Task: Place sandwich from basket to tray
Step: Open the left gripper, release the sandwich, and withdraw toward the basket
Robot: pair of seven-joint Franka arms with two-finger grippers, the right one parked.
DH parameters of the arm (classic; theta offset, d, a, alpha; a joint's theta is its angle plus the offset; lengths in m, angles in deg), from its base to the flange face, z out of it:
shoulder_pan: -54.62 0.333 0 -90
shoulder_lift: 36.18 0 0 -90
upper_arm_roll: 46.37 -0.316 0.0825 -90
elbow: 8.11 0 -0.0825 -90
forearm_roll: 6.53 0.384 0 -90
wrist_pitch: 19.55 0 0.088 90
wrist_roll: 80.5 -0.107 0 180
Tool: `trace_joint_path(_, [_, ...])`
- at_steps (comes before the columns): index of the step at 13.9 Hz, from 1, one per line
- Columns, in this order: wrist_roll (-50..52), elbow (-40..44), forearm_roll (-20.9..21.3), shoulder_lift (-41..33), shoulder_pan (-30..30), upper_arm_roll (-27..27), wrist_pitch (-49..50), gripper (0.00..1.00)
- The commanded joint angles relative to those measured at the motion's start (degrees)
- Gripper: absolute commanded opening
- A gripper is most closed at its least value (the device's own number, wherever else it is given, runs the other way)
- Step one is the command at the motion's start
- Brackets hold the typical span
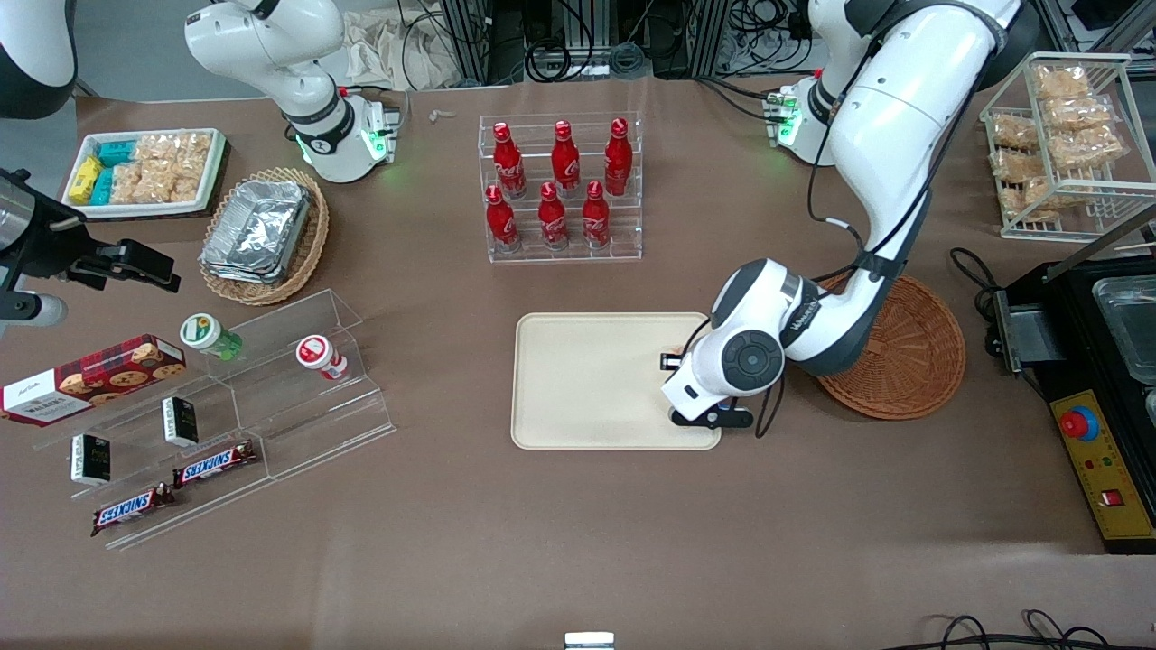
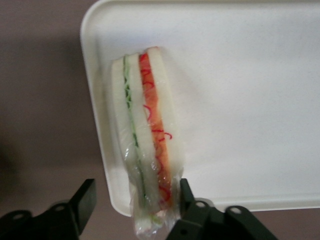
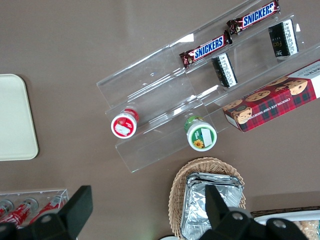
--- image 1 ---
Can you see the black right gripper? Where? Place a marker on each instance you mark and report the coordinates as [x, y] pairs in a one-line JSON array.
[[50, 246]]

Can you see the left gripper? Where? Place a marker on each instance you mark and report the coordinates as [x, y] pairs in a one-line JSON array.
[[670, 361]]

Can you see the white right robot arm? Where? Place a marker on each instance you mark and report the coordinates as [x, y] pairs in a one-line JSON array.
[[298, 54]]

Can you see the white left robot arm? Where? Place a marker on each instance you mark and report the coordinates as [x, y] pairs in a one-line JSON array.
[[903, 117]]

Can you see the beige plastic tray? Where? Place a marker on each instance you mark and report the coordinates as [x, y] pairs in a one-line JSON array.
[[587, 379]]

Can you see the white rectangular snack tray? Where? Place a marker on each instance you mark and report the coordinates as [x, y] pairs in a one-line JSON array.
[[212, 181]]

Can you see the light oval wicker basket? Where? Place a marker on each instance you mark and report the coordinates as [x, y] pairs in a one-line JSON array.
[[307, 244]]

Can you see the brown round wicker basket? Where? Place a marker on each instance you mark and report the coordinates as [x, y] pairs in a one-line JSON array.
[[921, 361]]

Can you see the clear bag of rice snacks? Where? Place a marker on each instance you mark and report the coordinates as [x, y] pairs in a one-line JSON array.
[[156, 148], [194, 152], [126, 183], [156, 183]]

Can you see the teal snack pack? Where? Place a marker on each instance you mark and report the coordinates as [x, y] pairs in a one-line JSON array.
[[103, 187], [117, 152]]

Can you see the green lid drink bottle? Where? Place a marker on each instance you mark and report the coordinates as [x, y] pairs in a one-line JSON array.
[[206, 332]]

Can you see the yellow snack pack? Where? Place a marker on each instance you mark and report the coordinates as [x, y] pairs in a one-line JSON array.
[[84, 181]]

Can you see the aluminium foil container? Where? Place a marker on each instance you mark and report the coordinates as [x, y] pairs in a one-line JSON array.
[[257, 226]]

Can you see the red tartan cookie box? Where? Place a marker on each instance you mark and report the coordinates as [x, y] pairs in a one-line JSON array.
[[90, 384]]

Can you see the clear acrylic bottle rack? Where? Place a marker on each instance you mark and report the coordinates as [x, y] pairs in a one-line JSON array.
[[632, 235]]

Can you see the small black box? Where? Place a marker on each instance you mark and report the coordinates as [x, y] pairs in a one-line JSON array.
[[91, 460], [181, 422]]

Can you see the red cola bottle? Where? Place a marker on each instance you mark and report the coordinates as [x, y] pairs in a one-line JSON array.
[[618, 162], [565, 162], [596, 217], [501, 221], [553, 218], [508, 167]]

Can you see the red lid drink bottle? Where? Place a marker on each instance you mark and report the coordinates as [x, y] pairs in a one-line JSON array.
[[318, 354]]

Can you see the Snickers chocolate bar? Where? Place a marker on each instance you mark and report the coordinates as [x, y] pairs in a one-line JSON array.
[[215, 463], [131, 510]]

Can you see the clear acrylic step display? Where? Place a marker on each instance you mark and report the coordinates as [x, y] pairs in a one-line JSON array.
[[307, 424]]

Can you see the crumpled beige cloth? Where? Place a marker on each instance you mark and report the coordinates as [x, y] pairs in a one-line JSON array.
[[388, 50]]

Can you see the clear bag of crackers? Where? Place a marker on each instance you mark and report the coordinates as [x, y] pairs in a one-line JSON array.
[[1043, 191], [1013, 133], [1010, 165], [1079, 113], [1088, 149], [1061, 83]]

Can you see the black machine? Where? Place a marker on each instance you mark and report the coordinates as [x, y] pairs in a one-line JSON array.
[[1075, 352]]

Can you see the yellow emergency stop box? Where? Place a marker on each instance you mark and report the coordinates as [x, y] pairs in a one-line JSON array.
[[1106, 469]]

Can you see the metal pan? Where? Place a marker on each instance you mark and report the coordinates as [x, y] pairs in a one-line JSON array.
[[1129, 325]]

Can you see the aluminium frame rack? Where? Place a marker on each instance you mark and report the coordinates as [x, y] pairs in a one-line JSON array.
[[578, 36]]

